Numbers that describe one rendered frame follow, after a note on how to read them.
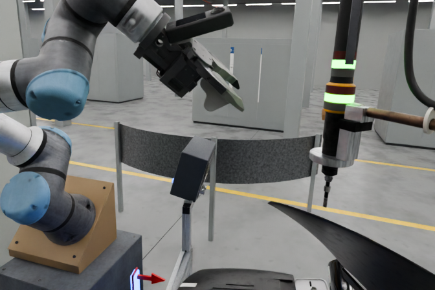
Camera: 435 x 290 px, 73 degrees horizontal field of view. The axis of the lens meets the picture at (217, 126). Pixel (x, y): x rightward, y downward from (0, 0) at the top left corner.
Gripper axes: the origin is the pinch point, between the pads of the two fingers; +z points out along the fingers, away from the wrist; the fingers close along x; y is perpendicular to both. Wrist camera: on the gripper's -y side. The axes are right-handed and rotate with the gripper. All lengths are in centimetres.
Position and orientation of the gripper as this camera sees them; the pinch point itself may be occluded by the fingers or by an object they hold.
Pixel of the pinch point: (240, 93)
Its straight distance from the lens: 57.7
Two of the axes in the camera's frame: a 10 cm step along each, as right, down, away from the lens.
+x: 0.3, 5.5, -8.4
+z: 7.1, 5.7, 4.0
